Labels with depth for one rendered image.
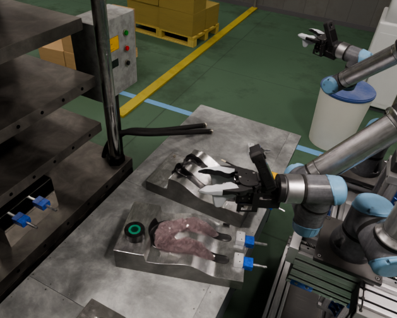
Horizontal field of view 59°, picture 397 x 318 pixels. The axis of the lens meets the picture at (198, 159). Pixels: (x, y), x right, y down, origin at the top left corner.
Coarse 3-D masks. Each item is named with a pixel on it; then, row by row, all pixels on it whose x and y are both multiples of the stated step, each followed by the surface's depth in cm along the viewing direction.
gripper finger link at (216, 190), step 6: (204, 186) 82; (210, 186) 82; (216, 186) 82; (222, 186) 82; (228, 186) 82; (234, 186) 82; (204, 192) 82; (210, 192) 81; (216, 192) 81; (222, 192) 81; (216, 198) 83; (222, 198) 83; (228, 198) 84; (216, 204) 84; (222, 204) 84
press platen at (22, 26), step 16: (0, 0) 153; (0, 16) 138; (16, 16) 139; (32, 16) 140; (48, 16) 141; (64, 16) 142; (0, 32) 125; (16, 32) 126; (32, 32) 127; (48, 32) 130; (64, 32) 137; (0, 48) 115; (16, 48) 121; (32, 48) 126
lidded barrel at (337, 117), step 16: (320, 96) 325; (336, 96) 306; (352, 96) 306; (368, 96) 308; (320, 112) 329; (336, 112) 314; (352, 112) 310; (320, 128) 335; (336, 128) 324; (352, 128) 324; (320, 144) 344; (336, 144) 336
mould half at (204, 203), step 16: (176, 160) 183; (208, 160) 176; (160, 176) 173; (176, 176) 162; (208, 176) 170; (160, 192) 170; (176, 192) 164; (192, 192) 159; (192, 208) 165; (208, 208) 160; (224, 208) 155; (240, 224) 156
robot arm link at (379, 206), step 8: (360, 200) 110; (368, 200) 111; (376, 200) 111; (384, 200) 111; (352, 208) 113; (360, 208) 109; (368, 208) 107; (376, 208) 107; (384, 208) 108; (392, 208) 108; (352, 216) 113; (360, 216) 109; (368, 216) 108; (376, 216) 106; (384, 216) 106; (344, 224) 118; (352, 224) 113; (360, 224) 108; (368, 224) 106; (352, 232) 114
